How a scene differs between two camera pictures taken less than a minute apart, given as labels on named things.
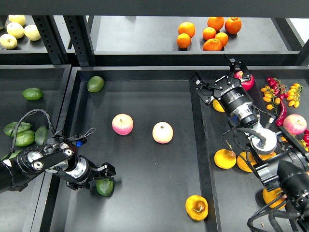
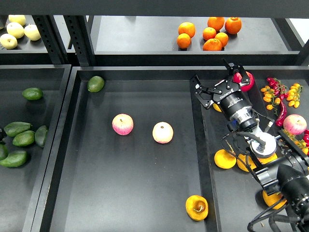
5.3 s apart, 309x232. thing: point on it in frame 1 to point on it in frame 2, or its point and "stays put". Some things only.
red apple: x=248 y=84 stays put
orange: x=209 y=33 stays put
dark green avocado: x=105 y=186 to x=4 y=152
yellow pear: x=196 y=207 stays put
